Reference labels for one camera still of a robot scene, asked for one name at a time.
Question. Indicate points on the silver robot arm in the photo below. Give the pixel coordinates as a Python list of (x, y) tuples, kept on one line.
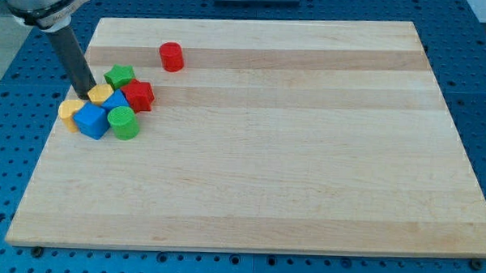
[(47, 15)]

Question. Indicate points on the light wooden board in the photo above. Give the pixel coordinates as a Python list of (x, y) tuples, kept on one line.
[(297, 137)]

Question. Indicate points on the red cylinder block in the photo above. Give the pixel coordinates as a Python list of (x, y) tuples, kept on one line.
[(171, 56)]

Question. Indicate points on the red star block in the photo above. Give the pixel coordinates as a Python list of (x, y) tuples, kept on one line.
[(139, 95)]

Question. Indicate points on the green cylinder block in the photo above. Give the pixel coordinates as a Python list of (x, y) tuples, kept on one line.
[(123, 122)]

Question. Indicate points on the blue triangle block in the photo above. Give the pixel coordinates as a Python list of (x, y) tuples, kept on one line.
[(117, 99)]

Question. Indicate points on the green star block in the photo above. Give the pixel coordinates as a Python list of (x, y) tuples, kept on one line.
[(119, 76)]

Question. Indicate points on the yellow hexagon block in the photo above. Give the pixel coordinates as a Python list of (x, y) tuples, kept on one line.
[(100, 93)]

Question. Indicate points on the blue cube block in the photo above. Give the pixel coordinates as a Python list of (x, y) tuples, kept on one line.
[(92, 121)]

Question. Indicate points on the yellow heart block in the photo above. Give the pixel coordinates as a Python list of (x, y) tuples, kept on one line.
[(66, 111)]

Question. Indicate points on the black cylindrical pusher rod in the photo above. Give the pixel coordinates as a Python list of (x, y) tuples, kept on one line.
[(70, 55)]

